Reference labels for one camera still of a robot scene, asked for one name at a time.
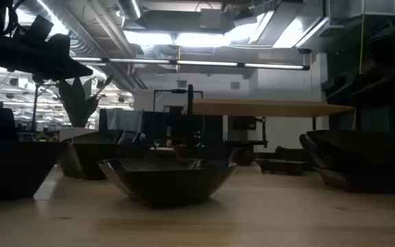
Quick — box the artificial green snake plant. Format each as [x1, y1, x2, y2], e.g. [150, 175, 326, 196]
[56, 74, 115, 129]

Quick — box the black small square mini plate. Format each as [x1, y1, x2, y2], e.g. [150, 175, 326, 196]
[254, 158, 309, 176]

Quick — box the long linear light fixture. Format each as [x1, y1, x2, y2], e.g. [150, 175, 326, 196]
[70, 56, 311, 71]

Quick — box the black metal stand frame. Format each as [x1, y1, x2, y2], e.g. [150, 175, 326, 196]
[152, 88, 204, 114]

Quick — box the black partition panel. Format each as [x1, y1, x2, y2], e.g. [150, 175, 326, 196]
[97, 108, 224, 145]

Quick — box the grey metal box unit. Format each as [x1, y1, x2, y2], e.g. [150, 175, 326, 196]
[199, 8, 224, 30]

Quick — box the grey hanging cloth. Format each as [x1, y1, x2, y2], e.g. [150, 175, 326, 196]
[105, 108, 144, 133]

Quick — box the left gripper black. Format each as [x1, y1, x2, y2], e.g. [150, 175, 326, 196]
[0, 31, 95, 82]

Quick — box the black metal pole stand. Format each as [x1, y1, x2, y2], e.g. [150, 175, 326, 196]
[31, 82, 58, 133]

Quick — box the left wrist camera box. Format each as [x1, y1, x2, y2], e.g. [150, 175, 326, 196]
[25, 14, 55, 39]

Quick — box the black computer monitor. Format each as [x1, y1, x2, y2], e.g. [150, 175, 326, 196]
[227, 115, 257, 131]

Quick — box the round silver ventilation duct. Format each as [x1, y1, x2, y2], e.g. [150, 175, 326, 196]
[116, 0, 144, 21]

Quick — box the white plant pot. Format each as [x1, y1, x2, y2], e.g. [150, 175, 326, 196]
[58, 127, 98, 143]

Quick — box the small green plant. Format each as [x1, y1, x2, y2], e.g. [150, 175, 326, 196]
[34, 132, 53, 143]

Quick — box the black standing desk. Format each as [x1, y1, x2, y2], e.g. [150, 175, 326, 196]
[223, 139, 270, 149]

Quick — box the wooden shelf black metal frame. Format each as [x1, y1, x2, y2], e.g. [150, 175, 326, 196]
[187, 84, 357, 154]

